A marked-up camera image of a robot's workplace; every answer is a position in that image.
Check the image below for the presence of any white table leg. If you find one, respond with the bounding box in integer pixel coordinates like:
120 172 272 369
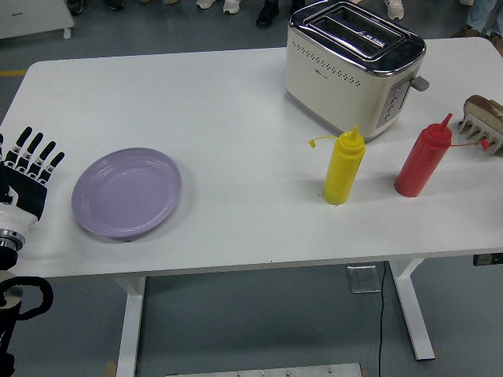
115 276 147 377
388 258 436 361

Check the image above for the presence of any black table control panel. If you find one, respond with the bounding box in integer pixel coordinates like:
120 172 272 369
472 254 503 267

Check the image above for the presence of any white cabinet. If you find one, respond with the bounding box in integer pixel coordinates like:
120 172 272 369
0 0 75 40

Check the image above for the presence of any brown bread slice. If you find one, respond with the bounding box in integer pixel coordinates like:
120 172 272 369
463 94 503 134

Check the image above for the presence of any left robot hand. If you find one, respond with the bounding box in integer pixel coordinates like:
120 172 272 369
0 126 66 233

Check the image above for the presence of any black shoe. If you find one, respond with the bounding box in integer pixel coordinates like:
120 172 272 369
255 0 281 28

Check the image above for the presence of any cream and chrome toaster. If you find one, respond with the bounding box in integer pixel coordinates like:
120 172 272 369
284 1 430 143

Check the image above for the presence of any long metal base plate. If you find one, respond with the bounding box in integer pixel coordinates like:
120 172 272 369
164 362 365 377

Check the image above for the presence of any red squeeze bottle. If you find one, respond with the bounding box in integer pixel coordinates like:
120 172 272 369
394 113 492 199

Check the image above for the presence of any black floor cable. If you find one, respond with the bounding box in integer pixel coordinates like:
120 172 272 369
376 262 388 377

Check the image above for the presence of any person's leg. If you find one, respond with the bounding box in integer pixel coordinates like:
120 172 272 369
467 0 503 36

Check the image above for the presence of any brown shoe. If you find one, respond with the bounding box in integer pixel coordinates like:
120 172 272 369
451 25 485 39

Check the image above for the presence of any yellow squeeze bottle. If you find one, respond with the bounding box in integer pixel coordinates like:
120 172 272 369
308 125 367 206

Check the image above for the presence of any metal toast rack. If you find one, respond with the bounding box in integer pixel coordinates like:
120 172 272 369
457 117 503 158

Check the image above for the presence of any small metal floor plate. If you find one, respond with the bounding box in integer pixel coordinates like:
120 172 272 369
347 265 383 294

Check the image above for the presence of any purple round plate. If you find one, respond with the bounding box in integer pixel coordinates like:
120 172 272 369
71 147 184 239

